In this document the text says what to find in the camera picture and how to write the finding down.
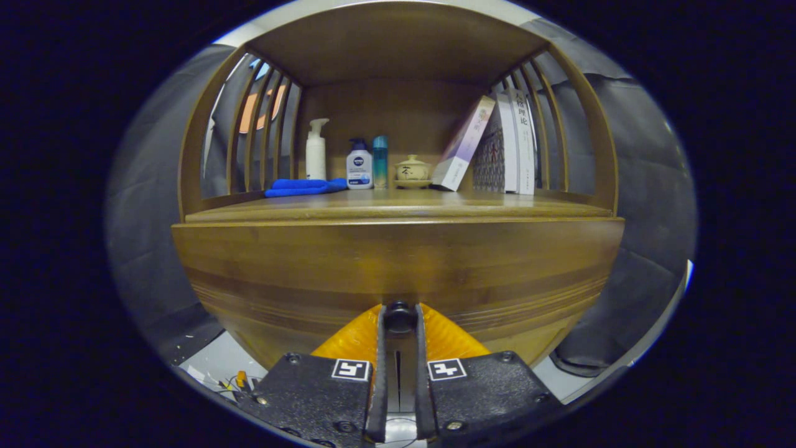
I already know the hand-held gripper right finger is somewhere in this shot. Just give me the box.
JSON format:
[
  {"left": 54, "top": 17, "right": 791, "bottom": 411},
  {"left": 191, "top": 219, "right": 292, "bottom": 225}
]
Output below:
[{"left": 414, "top": 303, "right": 564, "bottom": 448}]

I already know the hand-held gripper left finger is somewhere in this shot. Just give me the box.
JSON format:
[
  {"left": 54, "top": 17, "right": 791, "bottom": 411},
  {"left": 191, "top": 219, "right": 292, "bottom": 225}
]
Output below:
[{"left": 236, "top": 303, "right": 389, "bottom": 448}]

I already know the wooden drawer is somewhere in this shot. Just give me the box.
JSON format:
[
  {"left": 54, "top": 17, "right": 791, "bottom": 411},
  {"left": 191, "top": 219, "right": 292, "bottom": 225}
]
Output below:
[{"left": 172, "top": 218, "right": 624, "bottom": 368}]

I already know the wooden countertop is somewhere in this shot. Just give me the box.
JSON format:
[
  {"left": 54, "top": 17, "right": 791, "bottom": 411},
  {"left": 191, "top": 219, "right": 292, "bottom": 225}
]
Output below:
[{"left": 185, "top": 189, "right": 613, "bottom": 223}]

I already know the wooden cabinet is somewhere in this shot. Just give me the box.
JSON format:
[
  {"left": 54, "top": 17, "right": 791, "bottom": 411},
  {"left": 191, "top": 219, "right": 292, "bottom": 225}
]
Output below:
[{"left": 177, "top": 0, "right": 624, "bottom": 371}]

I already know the blue cloth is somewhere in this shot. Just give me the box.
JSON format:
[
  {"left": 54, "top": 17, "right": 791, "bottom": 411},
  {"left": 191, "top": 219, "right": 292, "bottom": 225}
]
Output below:
[{"left": 264, "top": 178, "right": 349, "bottom": 198}]

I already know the white lotion bottle blue cap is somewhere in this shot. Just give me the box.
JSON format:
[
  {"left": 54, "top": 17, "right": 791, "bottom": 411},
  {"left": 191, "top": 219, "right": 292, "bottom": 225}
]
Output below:
[{"left": 346, "top": 138, "right": 374, "bottom": 190}]

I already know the beige lidded teacup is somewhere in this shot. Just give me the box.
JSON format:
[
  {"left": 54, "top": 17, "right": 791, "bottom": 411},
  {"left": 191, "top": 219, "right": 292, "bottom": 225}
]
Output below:
[{"left": 394, "top": 154, "right": 432, "bottom": 190}]

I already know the teal bottle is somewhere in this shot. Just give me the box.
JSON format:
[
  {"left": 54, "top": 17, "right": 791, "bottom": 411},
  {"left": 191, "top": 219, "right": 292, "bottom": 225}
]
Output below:
[{"left": 372, "top": 135, "right": 389, "bottom": 189}]

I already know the white pump bottle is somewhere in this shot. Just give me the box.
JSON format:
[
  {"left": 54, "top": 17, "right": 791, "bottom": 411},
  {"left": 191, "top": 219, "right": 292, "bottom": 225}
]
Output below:
[{"left": 305, "top": 118, "right": 330, "bottom": 182}]

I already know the purple and white book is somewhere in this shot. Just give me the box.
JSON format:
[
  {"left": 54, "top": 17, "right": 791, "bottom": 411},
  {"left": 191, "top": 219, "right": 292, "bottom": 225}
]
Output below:
[{"left": 430, "top": 95, "right": 496, "bottom": 192}]

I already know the plain white book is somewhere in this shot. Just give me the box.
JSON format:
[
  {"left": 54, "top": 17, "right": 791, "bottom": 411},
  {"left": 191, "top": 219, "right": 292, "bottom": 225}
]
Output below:
[{"left": 494, "top": 92, "right": 520, "bottom": 194}]

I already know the white book with printed spine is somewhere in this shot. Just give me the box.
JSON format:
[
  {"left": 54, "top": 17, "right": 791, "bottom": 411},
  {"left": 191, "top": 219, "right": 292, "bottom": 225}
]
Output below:
[{"left": 507, "top": 87, "right": 537, "bottom": 195}]

